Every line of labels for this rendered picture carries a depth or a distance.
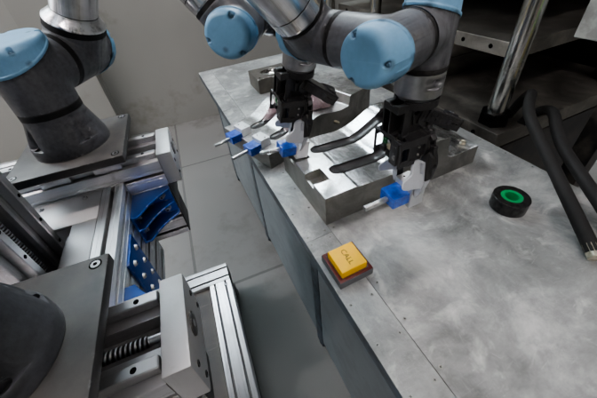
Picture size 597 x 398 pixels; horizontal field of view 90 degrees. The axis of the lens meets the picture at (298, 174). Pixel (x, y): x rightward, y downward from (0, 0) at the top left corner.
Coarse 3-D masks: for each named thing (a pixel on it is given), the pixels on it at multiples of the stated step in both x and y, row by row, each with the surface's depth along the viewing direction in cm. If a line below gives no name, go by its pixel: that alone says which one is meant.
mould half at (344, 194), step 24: (360, 120) 92; (312, 144) 87; (360, 144) 86; (456, 144) 86; (288, 168) 89; (312, 168) 78; (360, 168) 77; (408, 168) 76; (456, 168) 86; (312, 192) 76; (336, 192) 70; (360, 192) 73; (336, 216) 74
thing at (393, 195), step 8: (400, 176) 63; (408, 176) 62; (392, 184) 63; (400, 184) 62; (384, 192) 62; (392, 192) 61; (400, 192) 61; (408, 192) 61; (376, 200) 61; (384, 200) 61; (392, 200) 60; (400, 200) 60; (408, 200) 61; (416, 200) 62; (368, 208) 60; (392, 208) 61
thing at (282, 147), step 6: (276, 144) 80; (282, 144) 78; (288, 144) 79; (294, 144) 79; (306, 144) 79; (270, 150) 78; (276, 150) 78; (282, 150) 77; (288, 150) 78; (294, 150) 79; (306, 150) 80; (282, 156) 79; (294, 156) 81; (300, 156) 81; (306, 156) 82
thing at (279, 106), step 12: (276, 72) 64; (288, 72) 63; (312, 72) 64; (276, 84) 66; (288, 84) 65; (300, 84) 67; (276, 96) 67; (288, 96) 67; (300, 96) 69; (276, 108) 71; (288, 108) 68; (300, 108) 69; (312, 108) 70; (288, 120) 69
